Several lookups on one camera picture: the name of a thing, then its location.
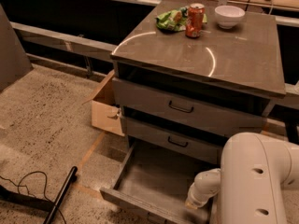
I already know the cardboard box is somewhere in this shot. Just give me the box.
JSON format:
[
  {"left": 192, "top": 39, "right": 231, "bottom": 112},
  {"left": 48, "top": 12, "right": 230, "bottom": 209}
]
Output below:
[{"left": 84, "top": 71, "right": 124, "bottom": 136}]

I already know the grey top drawer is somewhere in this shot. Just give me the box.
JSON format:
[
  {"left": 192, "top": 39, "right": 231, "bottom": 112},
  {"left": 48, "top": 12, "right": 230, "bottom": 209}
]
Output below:
[{"left": 112, "top": 77, "right": 265, "bottom": 137}]

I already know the white bowl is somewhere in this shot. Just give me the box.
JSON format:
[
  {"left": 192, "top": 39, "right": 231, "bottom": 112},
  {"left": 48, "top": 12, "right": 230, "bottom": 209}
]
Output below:
[{"left": 215, "top": 6, "right": 245, "bottom": 29}]

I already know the grey drawer cabinet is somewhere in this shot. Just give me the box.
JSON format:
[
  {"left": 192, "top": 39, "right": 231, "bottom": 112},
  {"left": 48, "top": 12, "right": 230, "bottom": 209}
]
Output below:
[{"left": 110, "top": 0, "right": 287, "bottom": 166}]

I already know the green chip bag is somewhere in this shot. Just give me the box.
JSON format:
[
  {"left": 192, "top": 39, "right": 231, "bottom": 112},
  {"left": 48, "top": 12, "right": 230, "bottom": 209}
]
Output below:
[{"left": 155, "top": 6, "right": 208, "bottom": 33}]

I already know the grey bottom drawer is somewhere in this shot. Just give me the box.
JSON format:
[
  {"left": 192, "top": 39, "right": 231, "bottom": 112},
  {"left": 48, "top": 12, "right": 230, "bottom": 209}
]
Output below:
[{"left": 100, "top": 140, "right": 212, "bottom": 224}]

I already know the grey drawer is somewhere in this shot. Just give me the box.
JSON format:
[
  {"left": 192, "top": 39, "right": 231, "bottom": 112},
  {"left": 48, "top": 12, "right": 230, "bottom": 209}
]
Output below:
[
  {"left": 100, "top": 140, "right": 212, "bottom": 224},
  {"left": 112, "top": 77, "right": 265, "bottom": 137},
  {"left": 121, "top": 117, "right": 222, "bottom": 164}
]

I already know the orange soda can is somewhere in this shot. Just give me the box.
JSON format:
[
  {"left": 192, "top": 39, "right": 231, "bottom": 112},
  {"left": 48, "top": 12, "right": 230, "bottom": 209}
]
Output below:
[{"left": 185, "top": 3, "right": 205, "bottom": 38}]

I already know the black cable on floor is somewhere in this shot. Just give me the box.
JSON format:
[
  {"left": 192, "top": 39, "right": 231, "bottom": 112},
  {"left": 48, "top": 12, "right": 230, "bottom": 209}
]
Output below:
[{"left": 0, "top": 170, "right": 68, "bottom": 224}]

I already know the grey metal rail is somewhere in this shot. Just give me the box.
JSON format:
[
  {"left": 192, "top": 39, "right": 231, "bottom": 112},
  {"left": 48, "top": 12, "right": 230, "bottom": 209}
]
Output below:
[{"left": 10, "top": 22, "right": 117, "bottom": 62}]

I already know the black metal stand leg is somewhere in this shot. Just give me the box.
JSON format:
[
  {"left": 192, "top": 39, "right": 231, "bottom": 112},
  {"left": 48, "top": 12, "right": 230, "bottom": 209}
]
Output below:
[{"left": 0, "top": 166, "right": 78, "bottom": 224}]

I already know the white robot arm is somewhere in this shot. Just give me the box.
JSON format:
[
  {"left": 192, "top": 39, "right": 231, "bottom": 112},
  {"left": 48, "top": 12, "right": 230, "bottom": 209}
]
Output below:
[{"left": 185, "top": 133, "right": 299, "bottom": 224}]

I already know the grey middle drawer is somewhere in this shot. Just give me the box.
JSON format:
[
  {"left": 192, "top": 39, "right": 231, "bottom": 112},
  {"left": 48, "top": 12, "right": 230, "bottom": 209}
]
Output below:
[{"left": 121, "top": 117, "right": 222, "bottom": 164}]

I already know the grey panel at left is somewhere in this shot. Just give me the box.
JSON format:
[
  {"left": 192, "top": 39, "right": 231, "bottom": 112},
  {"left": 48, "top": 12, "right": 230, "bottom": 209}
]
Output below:
[{"left": 0, "top": 5, "right": 33, "bottom": 91}]

